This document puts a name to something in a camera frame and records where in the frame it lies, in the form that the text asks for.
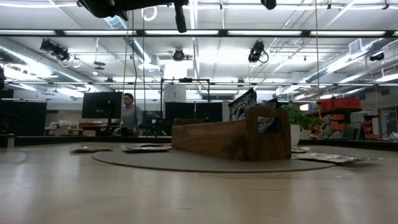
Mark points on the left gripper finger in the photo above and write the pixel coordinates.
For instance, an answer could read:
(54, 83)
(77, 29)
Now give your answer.
(181, 15)

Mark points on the blueberry tea packet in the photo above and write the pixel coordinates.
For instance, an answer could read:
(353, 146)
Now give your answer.
(242, 104)
(265, 124)

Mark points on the vanilla caramel tea packet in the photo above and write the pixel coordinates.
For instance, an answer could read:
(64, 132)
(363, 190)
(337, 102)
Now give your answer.
(90, 149)
(332, 158)

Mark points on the wooden tea organiser box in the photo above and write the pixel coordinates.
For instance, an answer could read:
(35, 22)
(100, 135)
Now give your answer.
(211, 140)

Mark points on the black overhead light bar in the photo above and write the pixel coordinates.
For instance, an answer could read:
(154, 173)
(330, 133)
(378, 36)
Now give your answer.
(224, 32)

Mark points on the black ceiling spotlight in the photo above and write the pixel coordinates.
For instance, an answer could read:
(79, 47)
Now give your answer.
(56, 50)

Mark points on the white square column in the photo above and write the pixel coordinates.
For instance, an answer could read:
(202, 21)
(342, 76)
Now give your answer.
(174, 93)

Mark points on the black partition panel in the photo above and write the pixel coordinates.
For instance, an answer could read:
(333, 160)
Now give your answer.
(25, 119)
(186, 110)

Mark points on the black computer monitor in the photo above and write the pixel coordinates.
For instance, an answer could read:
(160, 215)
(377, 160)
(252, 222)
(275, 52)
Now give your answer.
(102, 105)

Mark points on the white hanging sheet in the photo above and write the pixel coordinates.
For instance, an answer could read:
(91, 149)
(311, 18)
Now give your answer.
(225, 112)

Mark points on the person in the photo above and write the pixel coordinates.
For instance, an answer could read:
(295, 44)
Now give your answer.
(132, 116)

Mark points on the green plant in white pot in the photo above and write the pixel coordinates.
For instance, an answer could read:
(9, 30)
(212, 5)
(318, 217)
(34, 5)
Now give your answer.
(303, 118)

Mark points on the red storage bin row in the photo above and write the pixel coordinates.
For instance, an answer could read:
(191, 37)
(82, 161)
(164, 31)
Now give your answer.
(340, 103)

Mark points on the small black rounded object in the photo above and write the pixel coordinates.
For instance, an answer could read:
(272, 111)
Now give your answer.
(116, 133)

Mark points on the light wooden desk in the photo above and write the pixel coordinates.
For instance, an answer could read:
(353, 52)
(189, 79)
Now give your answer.
(66, 132)

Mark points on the shelf with orange bins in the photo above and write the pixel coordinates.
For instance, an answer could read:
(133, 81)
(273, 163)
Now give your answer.
(337, 118)

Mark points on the round grey placemat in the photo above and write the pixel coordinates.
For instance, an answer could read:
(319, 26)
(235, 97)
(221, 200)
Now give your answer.
(202, 165)

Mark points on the small grey cylinder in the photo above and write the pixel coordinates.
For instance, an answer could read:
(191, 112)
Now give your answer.
(11, 141)

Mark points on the round black ceiling camera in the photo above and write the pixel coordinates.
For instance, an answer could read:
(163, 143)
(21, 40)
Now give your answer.
(178, 55)

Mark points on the black metal frame stand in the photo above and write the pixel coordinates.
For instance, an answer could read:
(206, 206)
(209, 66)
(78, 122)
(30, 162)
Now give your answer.
(185, 80)

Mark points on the thin black overhead rail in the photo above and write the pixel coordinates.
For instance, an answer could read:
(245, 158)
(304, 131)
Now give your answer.
(280, 83)

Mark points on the small black ceiling camera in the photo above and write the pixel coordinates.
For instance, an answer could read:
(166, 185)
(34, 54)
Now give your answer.
(377, 57)

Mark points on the black aluminium table frame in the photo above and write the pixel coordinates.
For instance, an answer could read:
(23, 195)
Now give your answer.
(342, 143)

